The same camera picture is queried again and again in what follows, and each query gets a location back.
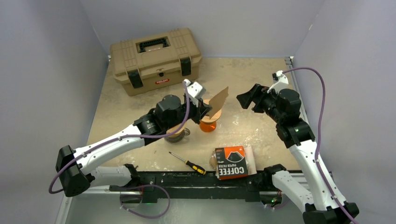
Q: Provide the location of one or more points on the yellow black screwdriver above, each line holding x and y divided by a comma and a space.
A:
199, 169

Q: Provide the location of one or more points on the orange glass carafe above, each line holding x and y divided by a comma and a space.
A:
208, 127

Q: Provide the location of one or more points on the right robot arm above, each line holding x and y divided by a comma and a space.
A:
322, 202

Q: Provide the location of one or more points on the smoky glass carafe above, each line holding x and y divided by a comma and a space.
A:
186, 132

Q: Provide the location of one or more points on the wooden ring holder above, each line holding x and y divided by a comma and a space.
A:
177, 130
215, 116

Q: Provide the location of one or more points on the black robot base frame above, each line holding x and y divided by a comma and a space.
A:
153, 185

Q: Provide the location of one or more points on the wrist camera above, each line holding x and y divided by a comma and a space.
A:
195, 91
280, 82

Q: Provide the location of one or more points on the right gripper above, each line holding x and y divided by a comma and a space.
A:
257, 94

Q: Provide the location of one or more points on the coffee paper filter box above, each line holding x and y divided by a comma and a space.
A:
231, 162

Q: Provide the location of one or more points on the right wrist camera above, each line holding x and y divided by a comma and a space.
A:
280, 82

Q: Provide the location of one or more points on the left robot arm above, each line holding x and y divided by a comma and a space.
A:
81, 168

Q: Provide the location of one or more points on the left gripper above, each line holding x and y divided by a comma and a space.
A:
199, 110

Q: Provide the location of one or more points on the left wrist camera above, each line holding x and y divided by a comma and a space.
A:
195, 91

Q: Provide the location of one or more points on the tan plastic toolbox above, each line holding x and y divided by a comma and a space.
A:
145, 64

